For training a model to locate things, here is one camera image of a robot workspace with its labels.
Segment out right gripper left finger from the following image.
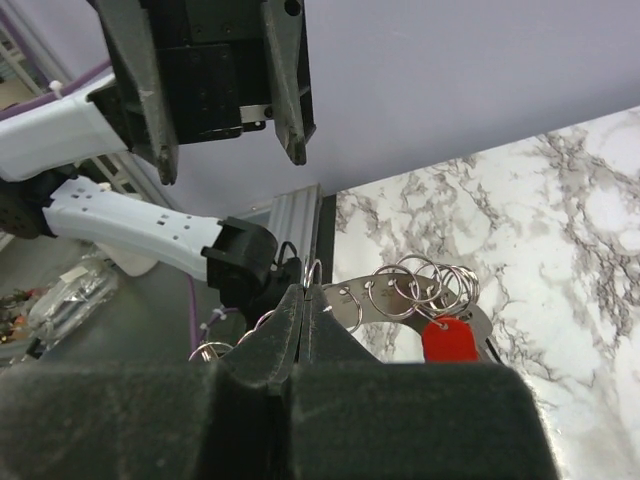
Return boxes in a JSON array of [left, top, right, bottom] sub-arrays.
[[1, 285, 304, 479]]

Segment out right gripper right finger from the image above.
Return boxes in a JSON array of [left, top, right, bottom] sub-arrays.
[[278, 285, 558, 479]]

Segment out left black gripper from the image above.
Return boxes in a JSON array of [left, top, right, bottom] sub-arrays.
[[94, 1, 316, 185]]

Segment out red key tag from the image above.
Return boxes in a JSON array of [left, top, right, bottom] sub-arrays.
[[421, 316, 479, 363]]

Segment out round metal keyring disc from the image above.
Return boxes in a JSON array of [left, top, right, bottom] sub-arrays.
[[189, 253, 496, 364]]

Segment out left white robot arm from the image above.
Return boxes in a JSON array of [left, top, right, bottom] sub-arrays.
[[1, 1, 315, 312]]

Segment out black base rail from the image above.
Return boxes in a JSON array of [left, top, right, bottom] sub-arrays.
[[313, 195, 337, 283]]

